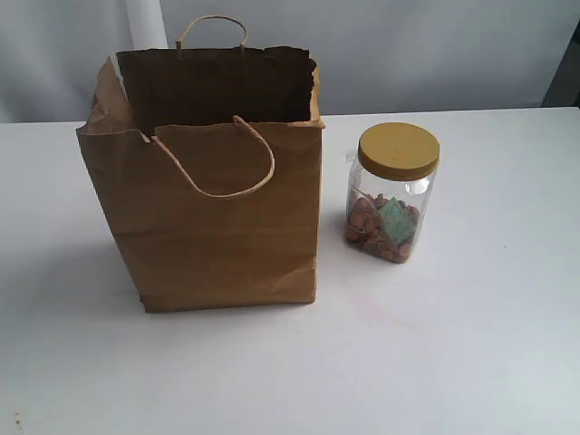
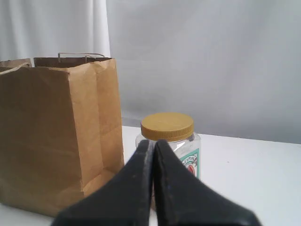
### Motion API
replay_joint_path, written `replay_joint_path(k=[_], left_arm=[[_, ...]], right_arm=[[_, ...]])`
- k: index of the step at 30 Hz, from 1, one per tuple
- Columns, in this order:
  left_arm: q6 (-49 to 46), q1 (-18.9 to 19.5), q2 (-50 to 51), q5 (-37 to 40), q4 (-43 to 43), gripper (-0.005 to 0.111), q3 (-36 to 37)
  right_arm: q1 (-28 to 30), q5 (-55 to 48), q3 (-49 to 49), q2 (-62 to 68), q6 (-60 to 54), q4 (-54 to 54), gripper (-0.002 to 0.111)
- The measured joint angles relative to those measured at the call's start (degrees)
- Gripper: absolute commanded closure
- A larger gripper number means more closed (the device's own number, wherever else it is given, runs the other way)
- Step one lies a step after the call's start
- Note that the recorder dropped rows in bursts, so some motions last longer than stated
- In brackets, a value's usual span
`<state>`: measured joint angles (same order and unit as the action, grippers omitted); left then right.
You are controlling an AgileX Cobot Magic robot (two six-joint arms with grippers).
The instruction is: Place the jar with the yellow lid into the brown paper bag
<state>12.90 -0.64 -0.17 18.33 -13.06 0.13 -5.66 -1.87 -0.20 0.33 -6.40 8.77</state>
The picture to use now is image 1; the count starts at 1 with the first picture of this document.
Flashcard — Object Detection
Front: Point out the white vertical pole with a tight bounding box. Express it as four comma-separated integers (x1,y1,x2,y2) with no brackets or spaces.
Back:
125,0,168,50

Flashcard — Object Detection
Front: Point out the clear jar yellow lid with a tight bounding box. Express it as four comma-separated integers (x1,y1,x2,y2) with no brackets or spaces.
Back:
344,121,440,264

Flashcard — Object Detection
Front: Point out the small clear plastic scrap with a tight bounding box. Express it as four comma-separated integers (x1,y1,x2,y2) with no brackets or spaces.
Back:
345,150,358,163

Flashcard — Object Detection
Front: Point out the brown paper bag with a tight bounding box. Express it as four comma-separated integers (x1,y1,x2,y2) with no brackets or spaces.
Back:
77,43,324,313

